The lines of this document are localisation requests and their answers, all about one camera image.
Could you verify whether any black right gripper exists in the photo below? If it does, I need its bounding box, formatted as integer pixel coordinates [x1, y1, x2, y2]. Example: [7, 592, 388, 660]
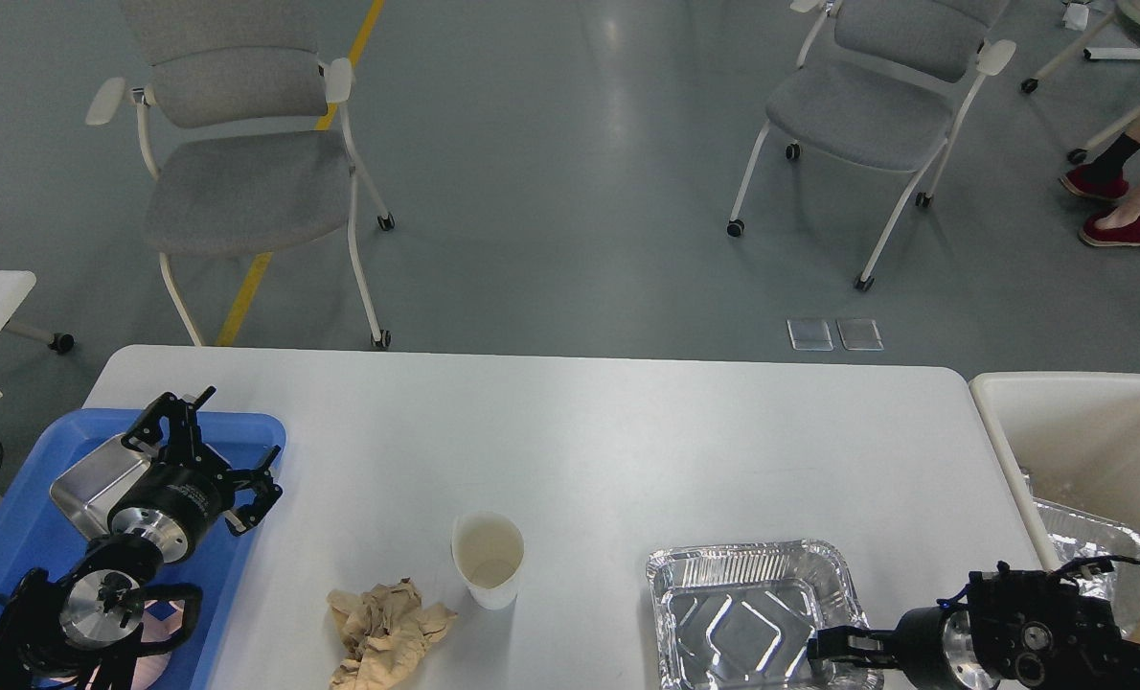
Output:
[808, 607, 1000, 689]

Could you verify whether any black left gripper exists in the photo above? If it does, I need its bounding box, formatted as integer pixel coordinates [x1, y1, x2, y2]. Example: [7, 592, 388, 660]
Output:
[107, 387, 283, 565]

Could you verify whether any aluminium foil tray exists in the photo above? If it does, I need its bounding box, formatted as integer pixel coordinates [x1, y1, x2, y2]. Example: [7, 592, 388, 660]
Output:
[646, 539, 884, 689]

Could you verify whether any stainless steel rectangular box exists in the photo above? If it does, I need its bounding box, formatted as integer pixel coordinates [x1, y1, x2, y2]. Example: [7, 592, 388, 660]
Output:
[49, 435, 152, 541]

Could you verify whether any pink HOME mug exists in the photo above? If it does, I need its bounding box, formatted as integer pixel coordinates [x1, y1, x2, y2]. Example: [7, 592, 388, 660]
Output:
[35, 600, 184, 689]

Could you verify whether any brown paper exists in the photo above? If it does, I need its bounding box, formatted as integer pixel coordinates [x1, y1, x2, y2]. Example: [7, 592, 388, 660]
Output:
[326, 578, 459, 689]

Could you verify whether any white paper cup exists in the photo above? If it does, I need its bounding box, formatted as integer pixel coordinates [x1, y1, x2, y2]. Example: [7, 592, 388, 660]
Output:
[450, 511, 526, 610]

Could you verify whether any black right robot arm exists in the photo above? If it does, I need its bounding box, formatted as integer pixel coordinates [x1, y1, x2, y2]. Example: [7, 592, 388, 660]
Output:
[804, 555, 1140, 689]

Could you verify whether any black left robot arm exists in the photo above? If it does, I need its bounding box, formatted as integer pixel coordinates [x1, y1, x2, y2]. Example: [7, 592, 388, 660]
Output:
[0, 387, 285, 689]

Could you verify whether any blue plastic tray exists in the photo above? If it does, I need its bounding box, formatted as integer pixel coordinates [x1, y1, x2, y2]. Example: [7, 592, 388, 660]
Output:
[0, 409, 286, 689]

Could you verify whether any foil tray in bin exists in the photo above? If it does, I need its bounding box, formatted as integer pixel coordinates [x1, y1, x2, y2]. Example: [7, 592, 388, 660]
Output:
[1018, 466, 1140, 638]

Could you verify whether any right floor socket plate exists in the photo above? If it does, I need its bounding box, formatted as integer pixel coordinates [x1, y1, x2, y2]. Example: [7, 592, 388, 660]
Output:
[834, 318, 884, 351]

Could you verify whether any floor socket plate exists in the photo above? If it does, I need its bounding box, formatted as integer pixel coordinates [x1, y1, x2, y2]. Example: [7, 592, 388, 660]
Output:
[787, 318, 834, 351]
[834, 318, 884, 351]

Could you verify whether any left floor socket plate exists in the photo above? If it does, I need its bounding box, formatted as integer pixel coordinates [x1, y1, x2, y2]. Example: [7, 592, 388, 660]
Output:
[787, 318, 834, 351]

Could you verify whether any white plastic bin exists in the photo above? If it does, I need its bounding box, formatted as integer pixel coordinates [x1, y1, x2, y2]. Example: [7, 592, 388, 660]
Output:
[969, 371, 1140, 661]

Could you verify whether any grey chair left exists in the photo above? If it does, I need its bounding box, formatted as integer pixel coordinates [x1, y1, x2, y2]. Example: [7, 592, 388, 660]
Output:
[86, 1, 394, 350]

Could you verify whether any grey chair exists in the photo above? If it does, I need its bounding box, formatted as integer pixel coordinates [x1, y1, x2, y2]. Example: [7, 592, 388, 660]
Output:
[726, 1, 1016, 291]
[86, 1, 394, 350]

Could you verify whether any person in black shorts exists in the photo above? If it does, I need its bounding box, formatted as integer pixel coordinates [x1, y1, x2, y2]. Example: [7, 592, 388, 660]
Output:
[1059, 0, 1140, 247]

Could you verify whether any grey chair right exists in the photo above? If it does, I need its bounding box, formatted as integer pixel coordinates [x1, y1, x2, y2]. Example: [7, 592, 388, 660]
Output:
[726, 1, 1016, 291]

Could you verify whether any white chair far right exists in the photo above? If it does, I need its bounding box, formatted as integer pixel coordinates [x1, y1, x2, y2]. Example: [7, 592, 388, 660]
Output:
[1018, 1, 1140, 167]

